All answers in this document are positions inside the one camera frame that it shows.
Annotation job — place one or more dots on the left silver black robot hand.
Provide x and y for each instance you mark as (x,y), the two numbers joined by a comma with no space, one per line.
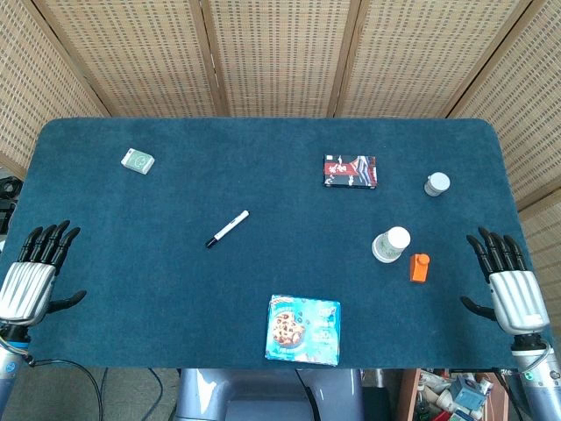
(26,285)

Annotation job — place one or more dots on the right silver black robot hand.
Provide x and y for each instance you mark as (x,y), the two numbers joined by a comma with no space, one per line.
(517,298)

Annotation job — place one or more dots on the white floral paper cup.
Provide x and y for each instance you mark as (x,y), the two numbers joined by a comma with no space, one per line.
(395,240)
(379,258)

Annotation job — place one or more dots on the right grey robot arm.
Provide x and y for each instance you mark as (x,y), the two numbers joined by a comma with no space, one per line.
(537,386)

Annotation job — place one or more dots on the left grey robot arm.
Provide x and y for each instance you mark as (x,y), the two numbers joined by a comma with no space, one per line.
(9,373)

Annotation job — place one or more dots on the black equipment pile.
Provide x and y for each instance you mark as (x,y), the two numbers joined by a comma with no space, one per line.
(8,197)

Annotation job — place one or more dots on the orange plastic block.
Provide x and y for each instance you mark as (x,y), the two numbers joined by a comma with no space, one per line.
(418,268)

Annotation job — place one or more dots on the small white jar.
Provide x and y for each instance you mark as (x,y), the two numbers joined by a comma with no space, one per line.
(437,183)

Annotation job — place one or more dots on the brown wooden shelf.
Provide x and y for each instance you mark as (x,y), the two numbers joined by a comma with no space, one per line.
(409,394)

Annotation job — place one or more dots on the small green white box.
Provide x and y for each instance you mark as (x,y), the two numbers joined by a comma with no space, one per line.
(137,161)

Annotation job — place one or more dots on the woven rattan screen panel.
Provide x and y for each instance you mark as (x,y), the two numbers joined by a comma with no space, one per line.
(39,105)
(421,57)
(280,57)
(526,109)
(144,57)

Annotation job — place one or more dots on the white black marker pen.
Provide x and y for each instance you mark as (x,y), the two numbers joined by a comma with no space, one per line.
(228,229)

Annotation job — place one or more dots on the black red patterned box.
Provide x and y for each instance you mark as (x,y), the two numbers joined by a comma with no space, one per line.
(349,171)

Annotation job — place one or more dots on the blue cookie box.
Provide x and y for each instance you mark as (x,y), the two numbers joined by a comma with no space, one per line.
(303,329)

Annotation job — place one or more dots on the dark teal carpet mat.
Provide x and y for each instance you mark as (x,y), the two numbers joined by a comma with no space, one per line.
(271,263)

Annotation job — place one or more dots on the grey robot torso base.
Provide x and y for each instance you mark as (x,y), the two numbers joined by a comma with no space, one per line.
(263,394)

